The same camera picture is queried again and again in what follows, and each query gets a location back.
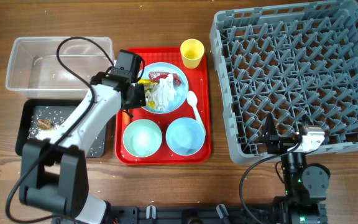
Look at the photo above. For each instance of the white rice pile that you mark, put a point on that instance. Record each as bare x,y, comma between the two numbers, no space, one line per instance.
57,115

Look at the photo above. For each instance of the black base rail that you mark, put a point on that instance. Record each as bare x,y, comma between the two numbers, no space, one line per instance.
266,213

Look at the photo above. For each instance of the grey dishwasher rack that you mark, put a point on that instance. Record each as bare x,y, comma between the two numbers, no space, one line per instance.
290,61

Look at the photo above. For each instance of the white plastic spoon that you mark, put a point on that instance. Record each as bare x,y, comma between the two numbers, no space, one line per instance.
192,101

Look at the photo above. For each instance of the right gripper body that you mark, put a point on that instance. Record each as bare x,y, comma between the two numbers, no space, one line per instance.
281,145

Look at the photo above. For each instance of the clear plastic bin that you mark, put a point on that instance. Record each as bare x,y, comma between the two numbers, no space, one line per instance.
34,71

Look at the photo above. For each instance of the orange carrot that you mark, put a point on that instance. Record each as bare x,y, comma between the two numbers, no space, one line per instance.
126,117

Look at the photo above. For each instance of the light blue plate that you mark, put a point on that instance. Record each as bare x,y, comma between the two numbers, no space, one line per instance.
182,90

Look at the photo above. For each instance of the brown food lump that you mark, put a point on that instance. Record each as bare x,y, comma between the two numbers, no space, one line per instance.
44,124

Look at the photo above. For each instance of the yellow silver foil wrapper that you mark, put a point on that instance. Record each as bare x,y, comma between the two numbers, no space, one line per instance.
149,86

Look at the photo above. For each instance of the red snack wrapper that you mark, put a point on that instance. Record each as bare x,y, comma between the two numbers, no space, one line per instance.
156,76

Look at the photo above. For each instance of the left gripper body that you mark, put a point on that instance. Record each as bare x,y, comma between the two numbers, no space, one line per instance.
137,96

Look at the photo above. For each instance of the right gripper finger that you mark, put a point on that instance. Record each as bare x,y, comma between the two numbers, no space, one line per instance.
269,134
306,121

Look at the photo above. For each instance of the white tissue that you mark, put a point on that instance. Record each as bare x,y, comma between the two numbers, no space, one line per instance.
161,94

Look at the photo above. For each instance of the yellow plastic cup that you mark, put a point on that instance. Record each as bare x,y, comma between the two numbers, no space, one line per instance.
192,51

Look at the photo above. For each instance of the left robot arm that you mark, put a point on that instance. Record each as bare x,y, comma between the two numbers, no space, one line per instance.
53,171

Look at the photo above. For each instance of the blue bowl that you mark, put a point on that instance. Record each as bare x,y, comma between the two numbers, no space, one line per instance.
185,136

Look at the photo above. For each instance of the black plastic tray bin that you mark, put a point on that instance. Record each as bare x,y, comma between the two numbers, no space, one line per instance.
27,111

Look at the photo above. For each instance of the green bowl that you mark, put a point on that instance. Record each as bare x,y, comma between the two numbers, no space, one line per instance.
142,138

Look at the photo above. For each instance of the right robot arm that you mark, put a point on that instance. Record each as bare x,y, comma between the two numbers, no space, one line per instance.
305,184

